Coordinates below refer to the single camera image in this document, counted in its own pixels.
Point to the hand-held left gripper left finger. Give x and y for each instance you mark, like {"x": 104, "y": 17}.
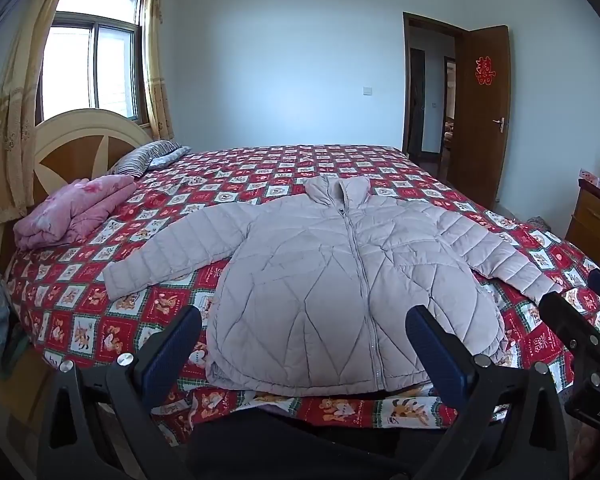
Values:
{"x": 170, "y": 355}

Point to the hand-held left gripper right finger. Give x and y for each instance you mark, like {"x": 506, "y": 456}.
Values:
{"x": 437, "y": 355}

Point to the light grey quilted down jacket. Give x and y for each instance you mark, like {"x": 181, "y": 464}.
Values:
{"x": 330, "y": 285}

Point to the red checked printed blanket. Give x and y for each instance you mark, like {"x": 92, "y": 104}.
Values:
{"x": 130, "y": 320}

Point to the wooden bedside cabinet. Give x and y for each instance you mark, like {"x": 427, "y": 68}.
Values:
{"x": 592, "y": 220}

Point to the pink box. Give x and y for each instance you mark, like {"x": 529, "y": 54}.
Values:
{"x": 590, "y": 176}

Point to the person's dark clothing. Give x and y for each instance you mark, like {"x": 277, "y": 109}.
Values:
{"x": 290, "y": 445}

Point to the pink folded quilt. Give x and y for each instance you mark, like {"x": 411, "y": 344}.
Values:
{"x": 75, "y": 210}

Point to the brown wooden door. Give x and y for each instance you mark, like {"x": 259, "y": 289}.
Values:
{"x": 482, "y": 150}

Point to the grey patterned pillow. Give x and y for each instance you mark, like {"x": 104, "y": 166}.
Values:
{"x": 172, "y": 156}

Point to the striped pillow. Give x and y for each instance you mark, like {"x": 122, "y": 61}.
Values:
{"x": 140, "y": 157}

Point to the cream and wood headboard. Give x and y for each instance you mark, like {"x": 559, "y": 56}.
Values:
{"x": 75, "y": 155}

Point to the red paper door decoration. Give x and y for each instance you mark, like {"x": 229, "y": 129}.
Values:
{"x": 484, "y": 71}

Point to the wide yellow lace curtain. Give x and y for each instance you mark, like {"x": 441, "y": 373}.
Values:
{"x": 15, "y": 110}

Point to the wood framed window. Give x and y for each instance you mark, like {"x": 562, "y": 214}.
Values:
{"x": 95, "y": 60}

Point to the brown door frame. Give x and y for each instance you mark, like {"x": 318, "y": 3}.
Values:
{"x": 406, "y": 85}

